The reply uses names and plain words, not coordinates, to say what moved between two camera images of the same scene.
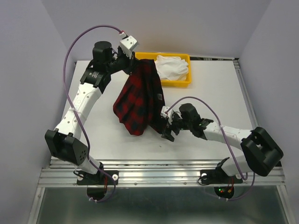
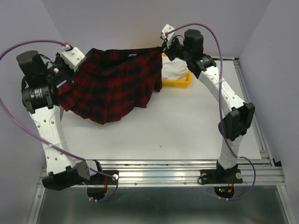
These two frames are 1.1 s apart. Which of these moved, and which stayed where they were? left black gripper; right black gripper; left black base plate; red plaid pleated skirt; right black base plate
Moved: red plaid pleated skirt; right black gripper; left black gripper
Stayed: right black base plate; left black base plate
